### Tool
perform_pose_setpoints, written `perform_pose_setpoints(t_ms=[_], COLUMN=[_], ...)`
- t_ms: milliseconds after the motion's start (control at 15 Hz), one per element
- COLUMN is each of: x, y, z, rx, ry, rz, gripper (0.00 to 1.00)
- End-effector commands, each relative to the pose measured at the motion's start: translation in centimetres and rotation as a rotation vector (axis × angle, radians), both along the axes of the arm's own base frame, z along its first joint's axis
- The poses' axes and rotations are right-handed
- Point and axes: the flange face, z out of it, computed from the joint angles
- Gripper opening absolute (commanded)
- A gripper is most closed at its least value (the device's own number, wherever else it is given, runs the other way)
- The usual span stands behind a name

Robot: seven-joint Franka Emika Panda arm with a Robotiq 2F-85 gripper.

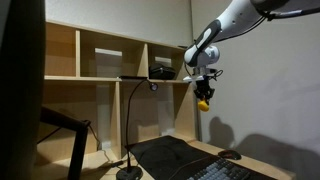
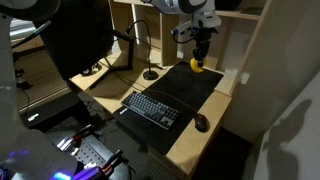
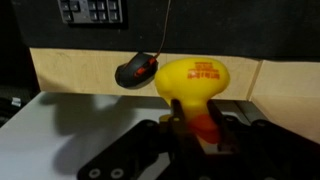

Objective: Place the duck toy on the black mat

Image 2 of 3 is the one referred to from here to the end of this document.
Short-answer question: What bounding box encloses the yellow rubber duck toy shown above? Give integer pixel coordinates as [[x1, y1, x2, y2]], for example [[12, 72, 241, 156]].
[[190, 58, 207, 73]]

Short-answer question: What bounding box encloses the black gooseneck microphone stand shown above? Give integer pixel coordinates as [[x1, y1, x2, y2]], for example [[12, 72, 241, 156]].
[[125, 19, 160, 81]]

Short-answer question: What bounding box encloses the black desk mat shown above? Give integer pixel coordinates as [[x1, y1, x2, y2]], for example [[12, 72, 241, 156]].
[[113, 62, 223, 155]]

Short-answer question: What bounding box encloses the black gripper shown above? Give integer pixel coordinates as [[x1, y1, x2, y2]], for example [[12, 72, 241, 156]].
[[192, 28, 218, 68]]

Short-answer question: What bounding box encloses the black monitor stand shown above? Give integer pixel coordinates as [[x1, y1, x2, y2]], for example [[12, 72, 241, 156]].
[[89, 30, 135, 89]]

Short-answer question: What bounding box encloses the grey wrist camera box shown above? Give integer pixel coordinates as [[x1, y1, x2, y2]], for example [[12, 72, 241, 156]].
[[171, 27, 199, 37]]

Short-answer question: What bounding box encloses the wooden desk shelf unit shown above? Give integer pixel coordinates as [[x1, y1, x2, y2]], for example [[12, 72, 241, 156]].
[[108, 0, 278, 98]]

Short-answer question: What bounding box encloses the dark mechanical keyboard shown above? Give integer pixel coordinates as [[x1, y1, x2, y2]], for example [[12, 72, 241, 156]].
[[121, 92, 180, 130]]

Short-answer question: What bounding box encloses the red black clamp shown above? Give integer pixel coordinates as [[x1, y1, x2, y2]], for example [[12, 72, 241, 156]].
[[72, 124, 94, 141], [101, 150, 123, 176]]

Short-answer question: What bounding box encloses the black computer mouse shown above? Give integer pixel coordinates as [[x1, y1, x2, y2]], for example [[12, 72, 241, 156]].
[[194, 114, 209, 133]]

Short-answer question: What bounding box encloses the black computer monitor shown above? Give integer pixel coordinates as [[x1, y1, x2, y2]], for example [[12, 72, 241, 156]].
[[40, 0, 114, 80]]

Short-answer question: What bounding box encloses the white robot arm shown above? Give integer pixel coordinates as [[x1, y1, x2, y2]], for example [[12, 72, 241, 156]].
[[0, 0, 79, 180]]

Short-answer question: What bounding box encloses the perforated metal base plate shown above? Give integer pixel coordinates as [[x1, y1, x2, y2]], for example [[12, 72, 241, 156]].
[[53, 135, 113, 170]]

